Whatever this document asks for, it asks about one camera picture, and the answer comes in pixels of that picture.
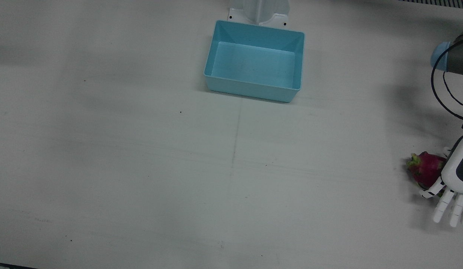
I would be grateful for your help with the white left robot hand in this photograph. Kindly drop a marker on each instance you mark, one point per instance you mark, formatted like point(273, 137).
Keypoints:
point(457, 172)

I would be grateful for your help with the pink dragon fruit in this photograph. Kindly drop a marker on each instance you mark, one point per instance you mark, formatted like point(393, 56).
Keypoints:
point(427, 168)

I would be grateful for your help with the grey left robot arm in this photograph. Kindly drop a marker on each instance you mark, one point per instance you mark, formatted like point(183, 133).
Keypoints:
point(459, 61)

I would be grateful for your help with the ribbed grey panel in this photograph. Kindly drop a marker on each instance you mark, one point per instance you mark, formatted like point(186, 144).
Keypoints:
point(433, 2)

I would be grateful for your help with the blue plastic bin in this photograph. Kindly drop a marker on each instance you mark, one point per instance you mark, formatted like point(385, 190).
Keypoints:
point(254, 91)

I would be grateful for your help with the white pedestal stand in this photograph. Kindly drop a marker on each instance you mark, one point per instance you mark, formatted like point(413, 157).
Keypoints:
point(259, 11)

